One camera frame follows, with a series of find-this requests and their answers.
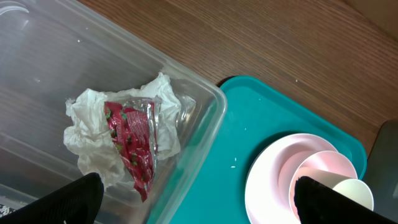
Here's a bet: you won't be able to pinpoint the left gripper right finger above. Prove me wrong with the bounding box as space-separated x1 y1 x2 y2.
294 176 397 224

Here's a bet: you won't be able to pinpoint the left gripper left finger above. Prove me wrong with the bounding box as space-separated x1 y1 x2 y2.
1 173 104 224

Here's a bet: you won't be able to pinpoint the cream paper cup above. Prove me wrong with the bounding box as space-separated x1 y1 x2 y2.
289 167 374 215

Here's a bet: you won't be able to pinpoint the small pink bowl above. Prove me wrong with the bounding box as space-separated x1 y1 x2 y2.
278 151 358 223

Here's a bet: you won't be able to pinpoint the large pink plate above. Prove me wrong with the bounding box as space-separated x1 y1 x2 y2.
244 133 336 223

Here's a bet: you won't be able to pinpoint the white napkin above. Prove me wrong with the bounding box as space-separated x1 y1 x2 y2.
63 72 182 188

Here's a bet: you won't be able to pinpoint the rice and food scraps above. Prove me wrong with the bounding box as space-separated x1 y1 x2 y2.
0 204 14 217

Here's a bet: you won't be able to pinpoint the red snack wrapper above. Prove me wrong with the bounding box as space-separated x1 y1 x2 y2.
104 97 161 202

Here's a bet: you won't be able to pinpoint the clear plastic waste bin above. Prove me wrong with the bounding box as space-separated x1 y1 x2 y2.
1 0 226 223

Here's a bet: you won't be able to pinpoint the grey plastic dish rack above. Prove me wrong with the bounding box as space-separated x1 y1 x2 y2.
363 120 398 222

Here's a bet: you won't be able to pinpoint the teal plastic serving tray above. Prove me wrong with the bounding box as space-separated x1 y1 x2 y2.
147 75 368 224

